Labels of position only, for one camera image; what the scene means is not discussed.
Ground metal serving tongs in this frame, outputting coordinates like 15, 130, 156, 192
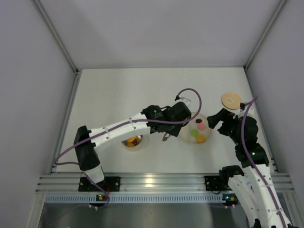
162, 133, 171, 142

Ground orange fish-shaped cookie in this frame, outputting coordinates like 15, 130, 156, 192
126, 138, 135, 147

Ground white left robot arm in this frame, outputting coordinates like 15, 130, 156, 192
74, 98, 191, 184

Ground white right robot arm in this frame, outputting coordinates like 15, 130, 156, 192
207, 109, 293, 228

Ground beige lunch box lid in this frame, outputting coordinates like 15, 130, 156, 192
221, 93, 242, 110

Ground steel-lined beige lunch box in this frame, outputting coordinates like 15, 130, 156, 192
122, 135, 144, 152

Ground pink round cookie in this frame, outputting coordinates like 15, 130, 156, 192
197, 122, 206, 131

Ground beige round plate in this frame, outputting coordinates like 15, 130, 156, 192
178, 114, 212, 145

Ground green round cookie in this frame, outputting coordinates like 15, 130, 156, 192
190, 129, 200, 138

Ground yellow round biscuit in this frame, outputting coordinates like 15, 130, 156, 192
196, 135, 206, 143

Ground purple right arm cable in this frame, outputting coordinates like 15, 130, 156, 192
240, 95, 287, 228

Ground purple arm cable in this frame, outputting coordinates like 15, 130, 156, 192
240, 95, 287, 228
54, 88, 203, 209

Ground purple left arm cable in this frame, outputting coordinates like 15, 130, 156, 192
54, 88, 203, 209

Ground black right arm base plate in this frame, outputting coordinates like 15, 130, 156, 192
204, 175, 230, 192

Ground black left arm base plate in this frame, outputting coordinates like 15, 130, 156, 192
78, 176, 121, 192

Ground right aluminium frame post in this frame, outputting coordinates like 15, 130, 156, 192
243, 0, 289, 72

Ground aluminium frame post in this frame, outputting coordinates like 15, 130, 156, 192
31, 0, 79, 75
243, 0, 289, 72

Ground aluminium front rail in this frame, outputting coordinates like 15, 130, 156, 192
35, 172, 295, 195

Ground slotted grey cable duct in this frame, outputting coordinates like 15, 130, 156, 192
45, 193, 226, 204

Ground left aluminium frame post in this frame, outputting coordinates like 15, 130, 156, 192
31, 0, 79, 75

